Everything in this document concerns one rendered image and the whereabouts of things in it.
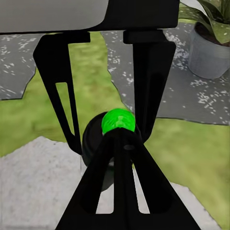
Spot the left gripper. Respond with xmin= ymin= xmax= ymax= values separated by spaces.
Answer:
xmin=33 ymin=0 xmax=180 ymax=155

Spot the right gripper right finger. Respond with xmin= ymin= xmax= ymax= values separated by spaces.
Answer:
xmin=120 ymin=128 xmax=201 ymax=230

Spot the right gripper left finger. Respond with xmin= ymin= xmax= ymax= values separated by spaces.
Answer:
xmin=55 ymin=127 xmax=127 ymax=230

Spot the insectifuge atomizer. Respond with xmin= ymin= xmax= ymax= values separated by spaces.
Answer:
xmin=80 ymin=108 xmax=142 ymax=192

